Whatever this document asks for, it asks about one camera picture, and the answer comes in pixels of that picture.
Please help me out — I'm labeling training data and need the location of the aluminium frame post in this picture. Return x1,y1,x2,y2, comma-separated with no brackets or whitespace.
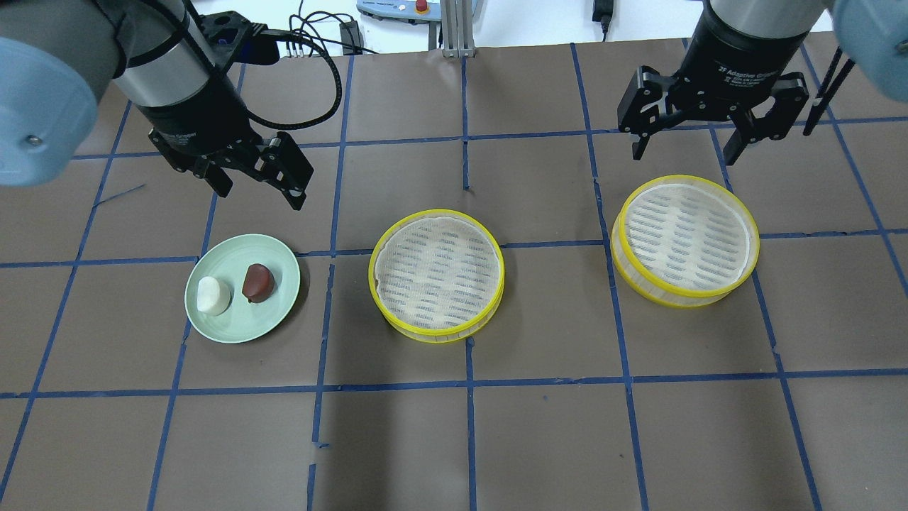
440,0,476,58

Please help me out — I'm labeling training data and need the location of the black power adapter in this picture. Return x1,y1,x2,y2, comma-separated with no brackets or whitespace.
592,0,616,40

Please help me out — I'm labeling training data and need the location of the grey control pendant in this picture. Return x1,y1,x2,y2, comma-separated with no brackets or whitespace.
356,1,441,25

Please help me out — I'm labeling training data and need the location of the white steamed bun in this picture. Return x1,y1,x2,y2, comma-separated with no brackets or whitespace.
196,275,231,316

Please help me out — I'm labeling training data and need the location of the brown steamed bun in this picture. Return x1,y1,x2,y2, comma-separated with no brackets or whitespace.
241,264,277,304

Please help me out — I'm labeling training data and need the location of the light green plate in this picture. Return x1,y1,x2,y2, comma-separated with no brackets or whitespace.
184,233,302,344

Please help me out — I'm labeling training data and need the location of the yellow steamer basket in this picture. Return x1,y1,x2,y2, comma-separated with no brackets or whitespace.
367,208,506,345
610,175,761,309

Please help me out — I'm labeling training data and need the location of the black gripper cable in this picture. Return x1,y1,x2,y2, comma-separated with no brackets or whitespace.
241,28,344,131

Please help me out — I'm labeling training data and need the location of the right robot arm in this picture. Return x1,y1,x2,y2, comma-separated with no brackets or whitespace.
616,1,907,165

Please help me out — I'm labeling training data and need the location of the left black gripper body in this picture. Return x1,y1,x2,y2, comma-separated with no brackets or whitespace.
147,84,269,179

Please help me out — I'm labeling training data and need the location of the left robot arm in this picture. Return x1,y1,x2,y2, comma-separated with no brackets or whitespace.
1,1,314,210

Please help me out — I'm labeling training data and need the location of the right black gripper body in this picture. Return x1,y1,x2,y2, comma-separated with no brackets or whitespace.
617,7,809,135

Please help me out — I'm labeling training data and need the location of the black cable bundle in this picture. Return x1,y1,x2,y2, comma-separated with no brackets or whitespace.
284,0,380,57

